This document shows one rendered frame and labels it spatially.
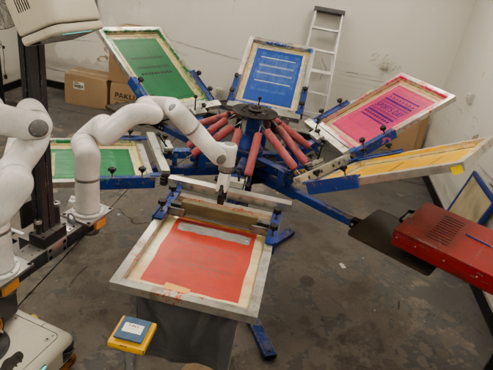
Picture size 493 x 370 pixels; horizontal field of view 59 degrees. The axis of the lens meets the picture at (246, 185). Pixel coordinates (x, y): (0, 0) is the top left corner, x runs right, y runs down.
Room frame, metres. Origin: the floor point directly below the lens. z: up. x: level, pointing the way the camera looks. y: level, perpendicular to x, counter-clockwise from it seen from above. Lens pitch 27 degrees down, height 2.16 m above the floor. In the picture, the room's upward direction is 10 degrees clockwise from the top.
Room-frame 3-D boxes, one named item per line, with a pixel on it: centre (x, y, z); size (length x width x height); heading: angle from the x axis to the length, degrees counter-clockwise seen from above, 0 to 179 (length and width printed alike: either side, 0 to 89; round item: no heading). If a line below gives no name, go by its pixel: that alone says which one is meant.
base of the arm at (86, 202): (1.52, 0.64, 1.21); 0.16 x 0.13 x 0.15; 73
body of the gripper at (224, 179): (1.84, 0.11, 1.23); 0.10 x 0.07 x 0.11; 174
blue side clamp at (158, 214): (1.92, 0.38, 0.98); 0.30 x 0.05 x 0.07; 174
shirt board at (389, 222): (2.31, -0.52, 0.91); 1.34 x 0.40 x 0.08; 54
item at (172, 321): (1.36, 0.16, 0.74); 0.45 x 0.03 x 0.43; 84
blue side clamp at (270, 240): (1.86, -0.17, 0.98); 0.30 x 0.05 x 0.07; 174
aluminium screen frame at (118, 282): (1.65, 0.13, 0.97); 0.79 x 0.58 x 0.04; 174
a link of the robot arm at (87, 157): (1.53, 0.64, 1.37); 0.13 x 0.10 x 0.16; 32
